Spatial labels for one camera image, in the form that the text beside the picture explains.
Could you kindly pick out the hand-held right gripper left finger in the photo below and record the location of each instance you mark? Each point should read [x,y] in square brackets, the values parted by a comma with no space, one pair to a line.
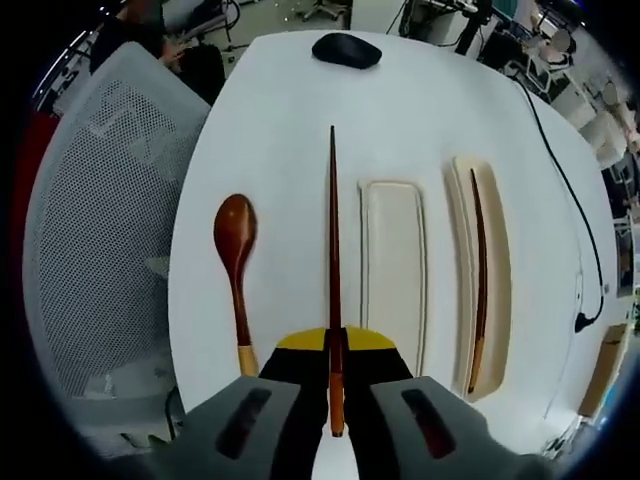
[280,400]

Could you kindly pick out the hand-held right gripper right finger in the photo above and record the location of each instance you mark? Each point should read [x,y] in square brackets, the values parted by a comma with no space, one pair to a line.
[390,400]

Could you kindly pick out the beige cutlery case lid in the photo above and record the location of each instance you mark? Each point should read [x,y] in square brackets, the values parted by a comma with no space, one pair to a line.
[395,280]

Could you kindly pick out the dark wooden chopstick utensil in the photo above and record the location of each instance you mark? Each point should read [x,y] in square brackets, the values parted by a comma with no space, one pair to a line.
[480,280]
[334,240]

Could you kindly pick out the beige cutlery case base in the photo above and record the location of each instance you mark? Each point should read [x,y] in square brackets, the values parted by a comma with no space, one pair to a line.
[497,280]

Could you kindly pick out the brown wooden spoon utensil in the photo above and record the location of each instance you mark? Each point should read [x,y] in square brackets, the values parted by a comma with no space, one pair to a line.
[235,235]

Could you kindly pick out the grey mesh office chair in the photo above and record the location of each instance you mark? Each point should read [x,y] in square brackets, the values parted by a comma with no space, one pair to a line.
[100,240]

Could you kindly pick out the black curved object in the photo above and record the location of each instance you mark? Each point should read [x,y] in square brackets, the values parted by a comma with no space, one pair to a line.
[347,51]

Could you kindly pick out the person in red shirt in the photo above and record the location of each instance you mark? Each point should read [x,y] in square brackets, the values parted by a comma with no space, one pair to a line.
[37,140]

